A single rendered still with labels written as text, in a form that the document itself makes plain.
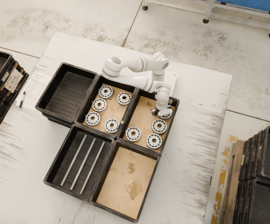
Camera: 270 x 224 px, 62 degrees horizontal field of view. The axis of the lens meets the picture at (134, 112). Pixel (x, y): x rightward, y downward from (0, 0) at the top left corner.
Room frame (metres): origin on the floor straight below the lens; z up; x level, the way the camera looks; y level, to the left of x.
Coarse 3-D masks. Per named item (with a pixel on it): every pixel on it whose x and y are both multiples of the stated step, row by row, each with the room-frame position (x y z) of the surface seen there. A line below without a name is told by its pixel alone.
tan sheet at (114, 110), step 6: (114, 90) 0.80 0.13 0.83; (120, 90) 0.80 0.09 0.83; (114, 96) 0.75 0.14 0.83; (108, 102) 0.71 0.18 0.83; (114, 102) 0.71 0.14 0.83; (90, 108) 0.68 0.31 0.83; (108, 108) 0.66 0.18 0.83; (114, 108) 0.66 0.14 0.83; (120, 108) 0.65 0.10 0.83; (102, 114) 0.62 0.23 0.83; (108, 114) 0.62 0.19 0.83; (114, 114) 0.61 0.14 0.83; (120, 114) 0.61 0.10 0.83; (102, 120) 0.58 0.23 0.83; (120, 120) 0.56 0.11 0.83; (102, 126) 0.53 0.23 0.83
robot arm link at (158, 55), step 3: (153, 54) 0.90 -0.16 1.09; (156, 54) 0.89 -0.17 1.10; (159, 54) 0.88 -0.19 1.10; (162, 54) 0.89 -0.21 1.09; (153, 57) 0.87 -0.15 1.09; (156, 57) 0.87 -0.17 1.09; (159, 57) 0.86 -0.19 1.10; (162, 57) 0.86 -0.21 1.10; (153, 72) 0.84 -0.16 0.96; (156, 72) 0.83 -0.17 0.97; (159, 72) 0.83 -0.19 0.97; (162, 72) 0.83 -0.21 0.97; (156, 75) 0.82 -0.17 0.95; (159, 75) 0.82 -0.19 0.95
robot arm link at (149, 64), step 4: (140, 56) 0.80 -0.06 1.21; (144, 56) 0.81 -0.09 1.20; (144, 60) 0.77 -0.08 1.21; (148, 60) 0.78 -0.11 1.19; (152, 60) 0.79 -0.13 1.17; (156, 60) 0.81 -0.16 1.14; (160, 60) 0.82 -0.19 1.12; (164, 60) 0.83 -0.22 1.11; (168, 60) 0.84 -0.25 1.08; (144, 64) 0.75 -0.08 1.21; (148, 64) 0.76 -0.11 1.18; (152, 64) 0.77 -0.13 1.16; (156, 64) 0.79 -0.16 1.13; (160, 64) 0.80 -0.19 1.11; (164, 64) 0.81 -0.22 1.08; (168, 64) 0.83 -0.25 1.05; (144, 68) 0.73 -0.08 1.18; (148, 68) 0.75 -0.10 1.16; (152, 68) 0.77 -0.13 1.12; (156, 68) 0.78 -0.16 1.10; (160, 68) 0.80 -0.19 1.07; (164, 68) 0.81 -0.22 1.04
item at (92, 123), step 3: (90, 114) 0.62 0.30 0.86; (93, 114) 0.62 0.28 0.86; (96, 114) 0.62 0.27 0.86; (87, 117) 0.60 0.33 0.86; (99, 117) 0.59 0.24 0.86; (87, 120) 0.58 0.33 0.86; (96, 120) 0.57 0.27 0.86; (99, 120) 0.57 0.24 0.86; (87, 123) 0.55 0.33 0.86; (90, 123) 0.55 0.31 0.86; (93, 123) 0.55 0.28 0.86; (96, 123) 0.55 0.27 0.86
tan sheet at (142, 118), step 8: (144, 104) 0.67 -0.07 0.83; (152, 104) 0.66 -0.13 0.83; (136, 112) 0.61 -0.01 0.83; (144, 112) 0.61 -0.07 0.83; (136, 120) 0.55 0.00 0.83; (144, 120) 0.55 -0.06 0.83; (152, 120) 0.54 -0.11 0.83; (168, 120) 0.53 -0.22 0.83; (144, 128) 0.49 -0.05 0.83; (144, 136) 0.43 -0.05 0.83; (144, 144) 0.38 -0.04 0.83
